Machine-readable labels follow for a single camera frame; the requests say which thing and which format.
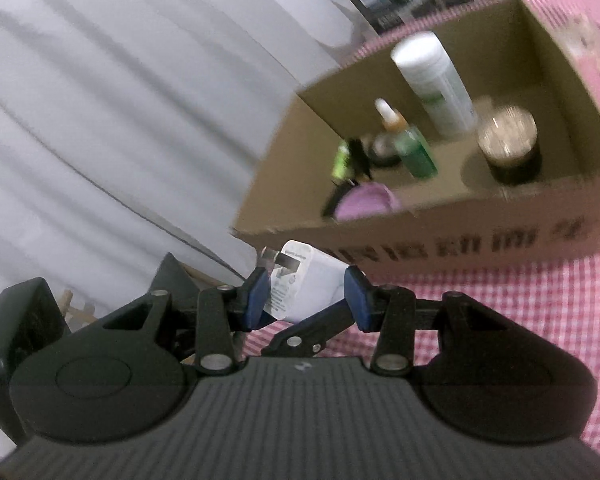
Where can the pink checkered tablecloth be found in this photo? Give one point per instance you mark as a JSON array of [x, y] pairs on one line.
[[555, 310]]

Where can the white plastic bottle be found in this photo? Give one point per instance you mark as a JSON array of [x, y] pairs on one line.
[[440, 85]]

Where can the white curtain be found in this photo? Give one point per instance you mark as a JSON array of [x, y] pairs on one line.
[[105, 85]]

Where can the purple plastic lid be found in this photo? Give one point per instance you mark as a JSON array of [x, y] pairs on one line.
[[370, 202]]

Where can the brown cardboard box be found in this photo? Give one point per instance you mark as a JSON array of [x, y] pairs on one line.
[[480, 235]]

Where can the black cylinder roll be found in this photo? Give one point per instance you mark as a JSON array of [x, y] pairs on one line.
[[360, 157]]

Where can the green dropper bottle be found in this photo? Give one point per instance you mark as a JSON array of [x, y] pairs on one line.
[[417, 155]]

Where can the black glossy oval case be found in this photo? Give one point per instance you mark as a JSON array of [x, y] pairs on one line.
[[386, 150]]

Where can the black tape roll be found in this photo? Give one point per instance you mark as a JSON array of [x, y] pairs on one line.
[[330, 202]]

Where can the white charger plug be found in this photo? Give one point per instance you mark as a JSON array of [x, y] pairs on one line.
[[305, 280]]

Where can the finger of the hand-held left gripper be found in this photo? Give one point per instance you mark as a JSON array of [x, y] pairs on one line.
[[300, 337]]

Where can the dark jar with gold lid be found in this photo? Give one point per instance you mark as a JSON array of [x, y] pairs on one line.
[[510, 145]]

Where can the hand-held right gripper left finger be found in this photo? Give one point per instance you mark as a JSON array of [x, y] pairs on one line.
[[255, 300]]

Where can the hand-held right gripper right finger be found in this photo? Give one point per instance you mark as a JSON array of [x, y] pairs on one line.
[[357, 305]]

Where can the green patterned tube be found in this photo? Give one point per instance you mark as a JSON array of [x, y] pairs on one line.
[[341, 162]]

